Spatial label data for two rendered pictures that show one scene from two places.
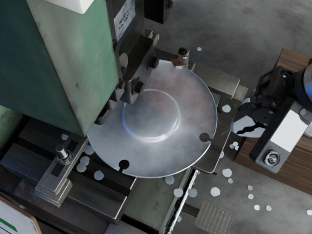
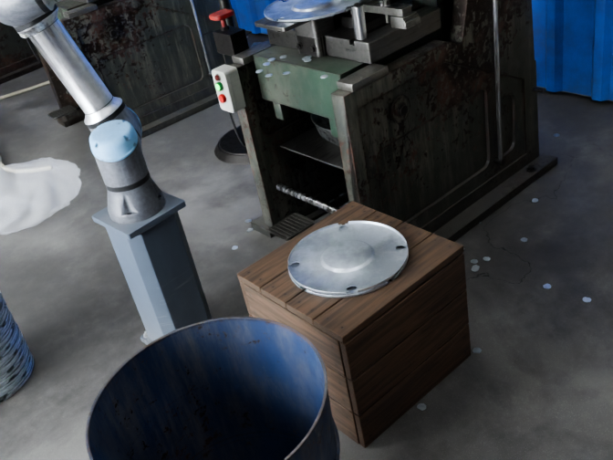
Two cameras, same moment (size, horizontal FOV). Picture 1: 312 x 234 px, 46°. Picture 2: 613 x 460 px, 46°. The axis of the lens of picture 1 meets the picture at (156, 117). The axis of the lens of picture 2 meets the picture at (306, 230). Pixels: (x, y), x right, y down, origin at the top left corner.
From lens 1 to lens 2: 224 cm
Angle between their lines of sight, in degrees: 73
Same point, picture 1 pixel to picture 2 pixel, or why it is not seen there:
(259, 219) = not seen: hidden behind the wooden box
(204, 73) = (369, 69)
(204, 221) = (294, 219)
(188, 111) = (305, 14)
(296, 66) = (421, 250)
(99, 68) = not seen: outside the picture
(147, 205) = (273, 51)
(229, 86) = (348, 79)
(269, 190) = not seen: hidden behind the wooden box
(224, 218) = (287, 231)
